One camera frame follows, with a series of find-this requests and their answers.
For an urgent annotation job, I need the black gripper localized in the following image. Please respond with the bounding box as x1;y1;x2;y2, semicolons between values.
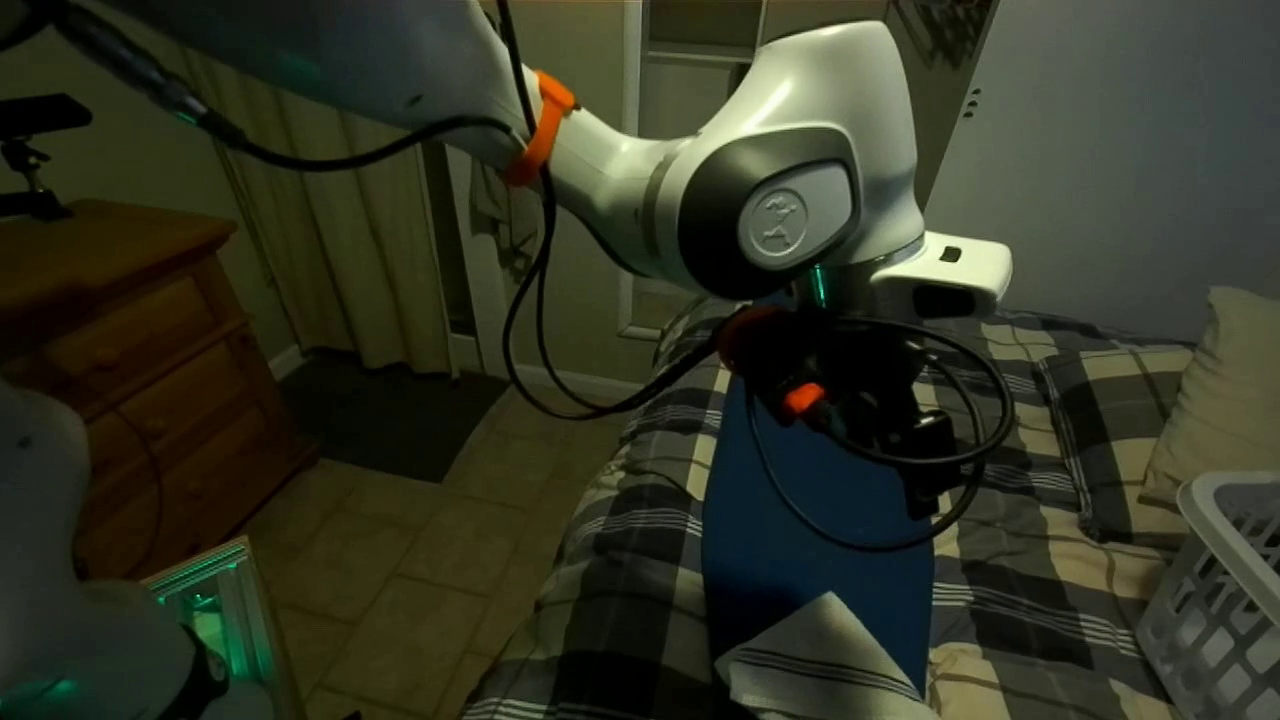
723;300;959;526

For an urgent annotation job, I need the white striped cloth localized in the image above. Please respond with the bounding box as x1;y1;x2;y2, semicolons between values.
711;589;941;720

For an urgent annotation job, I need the aluminium robot base stand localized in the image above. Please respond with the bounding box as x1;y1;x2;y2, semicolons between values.
136;536;293;720

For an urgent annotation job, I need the blue mat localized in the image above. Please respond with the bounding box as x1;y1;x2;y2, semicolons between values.
699;382;941;702

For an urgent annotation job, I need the plaid bed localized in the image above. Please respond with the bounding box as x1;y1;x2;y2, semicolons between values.
459;298;1280;720

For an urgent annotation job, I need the beige pillow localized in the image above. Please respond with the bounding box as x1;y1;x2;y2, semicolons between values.
1141;286;1280;512

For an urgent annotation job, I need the white laundry basket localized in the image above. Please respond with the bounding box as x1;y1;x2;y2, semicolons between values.
1133;467;1280;720

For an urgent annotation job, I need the white closet door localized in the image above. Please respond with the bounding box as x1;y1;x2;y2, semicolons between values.
613;0;774;343

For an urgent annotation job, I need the dark floor rug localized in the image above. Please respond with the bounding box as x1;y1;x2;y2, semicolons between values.
271;349;520;487

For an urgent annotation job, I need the beige curtain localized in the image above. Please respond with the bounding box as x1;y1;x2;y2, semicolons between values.
171;52;459;382

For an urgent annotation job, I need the wooden dresser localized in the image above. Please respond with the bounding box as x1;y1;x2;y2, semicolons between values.
0;196;318;584

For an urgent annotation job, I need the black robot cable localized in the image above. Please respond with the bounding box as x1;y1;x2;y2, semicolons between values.
51;0;1019;560

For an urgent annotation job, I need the orange cable clip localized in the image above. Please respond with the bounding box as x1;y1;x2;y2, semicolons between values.
501;63;584;192

